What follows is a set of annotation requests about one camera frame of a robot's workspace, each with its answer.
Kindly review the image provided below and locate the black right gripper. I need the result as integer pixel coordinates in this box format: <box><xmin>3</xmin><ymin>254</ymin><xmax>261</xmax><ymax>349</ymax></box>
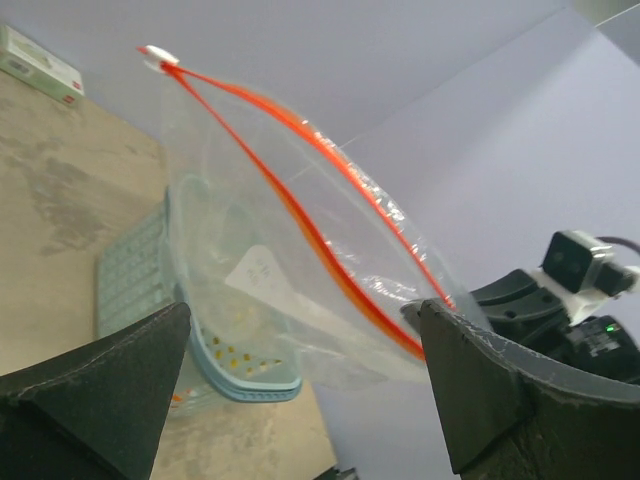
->
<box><xmin>472</xmin><ymin>269</ymin><xmax>639</xmax><ymax>384</ymax></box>

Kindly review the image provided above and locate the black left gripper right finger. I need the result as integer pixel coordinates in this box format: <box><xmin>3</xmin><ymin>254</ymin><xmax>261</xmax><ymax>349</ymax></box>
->
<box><xmin>401</xmin><ymin>301</ymin><xmax>639</xmax><ymax>479</ymax></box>

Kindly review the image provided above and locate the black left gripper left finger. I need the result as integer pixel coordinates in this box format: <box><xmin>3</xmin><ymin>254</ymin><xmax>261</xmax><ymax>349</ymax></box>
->
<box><xmin>1</xmin><ymin>303</ymin><xmax>191</xmax><ymax>479</ymax></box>

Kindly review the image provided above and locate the light blue plastic basket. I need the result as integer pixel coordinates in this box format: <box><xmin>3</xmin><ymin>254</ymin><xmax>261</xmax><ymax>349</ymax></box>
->
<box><xmin>96</xmin><ymin>198</ymin><xmax>303</xmax><ymax>415</ymax></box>

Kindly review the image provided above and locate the small green white box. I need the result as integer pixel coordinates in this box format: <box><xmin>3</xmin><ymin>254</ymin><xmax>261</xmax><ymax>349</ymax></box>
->
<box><xmin>1</xmin><ymin>24</ymin><xmax>85</xmax><ymax>108</ymax></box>

